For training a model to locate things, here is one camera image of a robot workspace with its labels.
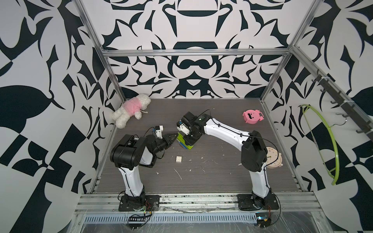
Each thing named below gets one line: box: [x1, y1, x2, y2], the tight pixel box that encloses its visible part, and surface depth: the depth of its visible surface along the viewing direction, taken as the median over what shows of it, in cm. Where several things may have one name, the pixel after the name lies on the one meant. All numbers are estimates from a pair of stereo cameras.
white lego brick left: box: [175, 155, 183, 164], surface depth 89 cm
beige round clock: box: [266, 146, 284, 169], surface depth 89 cm
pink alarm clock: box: [242, 109, 265, 125], surface depth 107 cm
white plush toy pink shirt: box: [112, 93, 152, 130], surface depth 107 cm
